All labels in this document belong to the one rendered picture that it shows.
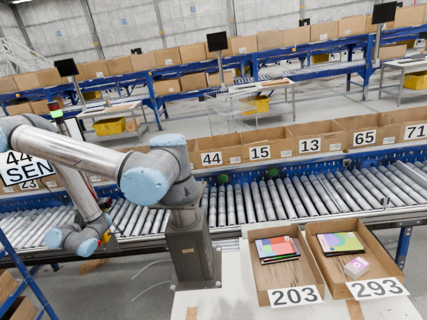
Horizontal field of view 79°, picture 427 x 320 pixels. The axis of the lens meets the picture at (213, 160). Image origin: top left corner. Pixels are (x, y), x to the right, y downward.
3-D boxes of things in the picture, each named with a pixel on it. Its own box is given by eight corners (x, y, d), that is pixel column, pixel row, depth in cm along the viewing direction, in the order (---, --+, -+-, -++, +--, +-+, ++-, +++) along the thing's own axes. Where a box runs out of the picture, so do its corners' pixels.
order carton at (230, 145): (197, 170, 212) (193, 151, 205) (199, 155, 238) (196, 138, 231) (245, 164, 208) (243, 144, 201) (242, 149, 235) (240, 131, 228)
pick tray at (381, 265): (333, 300, 111) (333, 284, 106) (304, 237, 145) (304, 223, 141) (402, 293, 109) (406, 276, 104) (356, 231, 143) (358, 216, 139)
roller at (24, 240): (19, 255, 179) (11, 254, 179) (60, 209, 226) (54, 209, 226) (17, 249, 177) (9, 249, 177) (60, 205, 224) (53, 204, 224)
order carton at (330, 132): (294, 157, 205) (293, 137, 198) (286, 143, 232) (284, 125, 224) (345, 150, 202) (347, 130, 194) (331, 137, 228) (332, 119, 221)
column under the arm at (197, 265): (222, 287, 125) (211, 234, 111) (169, 292, 127) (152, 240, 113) (222, 247, 148) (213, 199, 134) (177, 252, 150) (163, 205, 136)
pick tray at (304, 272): (258, 307, 113) (257, 291, 109) (248, 244, 148) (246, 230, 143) (325, 300, 111) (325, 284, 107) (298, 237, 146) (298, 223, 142)
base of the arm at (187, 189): (192, 206, 107) (189, 185, 103) (150, 205, 111) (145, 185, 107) (203, 182, 123) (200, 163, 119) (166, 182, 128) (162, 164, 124)
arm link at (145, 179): (182, 155, 97) (11, 106, 107) (162, 178, 82) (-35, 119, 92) (177, 188, 104) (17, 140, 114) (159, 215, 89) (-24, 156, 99)
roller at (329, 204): (333, 220, 161) (333, 214, 158) (307, 179, 208) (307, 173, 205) (342, 220, 160) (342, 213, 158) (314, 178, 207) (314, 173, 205)
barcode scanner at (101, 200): (114, 215, 151) (105, 200, 147) (95, 220, 153) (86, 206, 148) (117, 208, 157) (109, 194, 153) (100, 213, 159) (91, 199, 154)
